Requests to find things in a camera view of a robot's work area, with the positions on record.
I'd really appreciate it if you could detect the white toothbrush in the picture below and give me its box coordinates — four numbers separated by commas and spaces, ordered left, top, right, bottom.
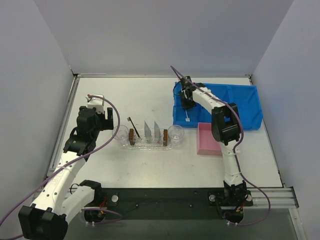
185, 110, 191, 122

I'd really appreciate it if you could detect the black toothbrush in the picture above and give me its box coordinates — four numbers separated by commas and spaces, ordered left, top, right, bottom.
127, 116, 140, 138

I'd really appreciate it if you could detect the clear plastic cup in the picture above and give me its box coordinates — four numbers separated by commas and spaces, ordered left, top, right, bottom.
112, 125, 129, 147
168, 125, 185, 146

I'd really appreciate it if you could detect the white red-capped toothpaste tube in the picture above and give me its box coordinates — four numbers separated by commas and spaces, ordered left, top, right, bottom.
154, 121, 161, 140

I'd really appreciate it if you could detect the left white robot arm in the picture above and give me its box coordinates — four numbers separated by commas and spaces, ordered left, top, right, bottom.
18, 106, 114, 240

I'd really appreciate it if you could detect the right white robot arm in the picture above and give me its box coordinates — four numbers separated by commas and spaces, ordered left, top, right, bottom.
178, 77, 248, 203

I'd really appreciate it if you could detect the clear textured oval tray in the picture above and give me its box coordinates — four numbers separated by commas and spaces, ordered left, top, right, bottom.
117, 128, 182, 151

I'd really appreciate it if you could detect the pink plastic box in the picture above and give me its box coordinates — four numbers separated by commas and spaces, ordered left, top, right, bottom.
196, 122, 223, 156

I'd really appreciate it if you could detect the blue compartment bin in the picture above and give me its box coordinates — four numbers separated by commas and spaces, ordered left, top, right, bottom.
172, 82, 263, 131

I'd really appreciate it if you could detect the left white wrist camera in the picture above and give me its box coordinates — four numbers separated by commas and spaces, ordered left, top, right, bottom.
86, 94, 105, 114

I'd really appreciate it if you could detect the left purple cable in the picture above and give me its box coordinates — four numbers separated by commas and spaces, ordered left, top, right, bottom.
0, 96, 125, 240

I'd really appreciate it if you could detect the purple cable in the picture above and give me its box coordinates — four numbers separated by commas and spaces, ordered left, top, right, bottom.
0, 96, 125, 240
169, 65, 272, 227

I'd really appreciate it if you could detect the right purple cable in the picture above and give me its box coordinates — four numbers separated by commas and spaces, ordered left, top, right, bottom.
169, 65, 272, 227

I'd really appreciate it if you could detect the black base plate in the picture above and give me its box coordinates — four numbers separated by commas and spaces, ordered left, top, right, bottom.
84, 187, 253, 223

